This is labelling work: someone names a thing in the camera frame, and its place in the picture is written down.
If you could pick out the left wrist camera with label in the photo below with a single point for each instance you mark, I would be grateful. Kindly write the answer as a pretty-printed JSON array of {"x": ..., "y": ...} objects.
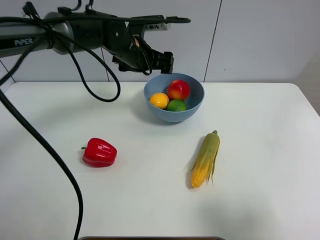
[{"x": 155, "y": 25}]

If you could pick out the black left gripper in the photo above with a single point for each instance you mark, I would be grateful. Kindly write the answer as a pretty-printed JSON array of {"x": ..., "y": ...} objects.
[{"x": 129, "y": 50}]

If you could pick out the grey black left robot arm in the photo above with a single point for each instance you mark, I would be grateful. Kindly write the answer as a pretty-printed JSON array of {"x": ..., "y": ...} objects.
[{"x": 90, "y": 30}]

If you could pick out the red bell pepper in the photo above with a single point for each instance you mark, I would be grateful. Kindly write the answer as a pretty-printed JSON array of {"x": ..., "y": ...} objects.
[{"x": 98, "y": 153}]

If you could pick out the red pomegranate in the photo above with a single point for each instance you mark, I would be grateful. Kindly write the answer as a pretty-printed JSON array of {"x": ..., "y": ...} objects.
[{"x": 178, "y": 89}]

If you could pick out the yellow mango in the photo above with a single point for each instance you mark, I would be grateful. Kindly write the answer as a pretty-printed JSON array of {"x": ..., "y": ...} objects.
[{"x": 159, "y": 100}]

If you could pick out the green lime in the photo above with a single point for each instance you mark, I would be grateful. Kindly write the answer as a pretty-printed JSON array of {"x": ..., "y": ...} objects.
[{"x": 176, "y": 105}]

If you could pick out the corn cob with husk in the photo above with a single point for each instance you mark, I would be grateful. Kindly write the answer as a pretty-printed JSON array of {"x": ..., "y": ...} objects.
[{"x": 204, "y": 166}]

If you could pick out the blue plastic bowl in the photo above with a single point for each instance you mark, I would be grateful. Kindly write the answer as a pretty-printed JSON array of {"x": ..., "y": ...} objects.
[{"x": 160, "y": 83}]

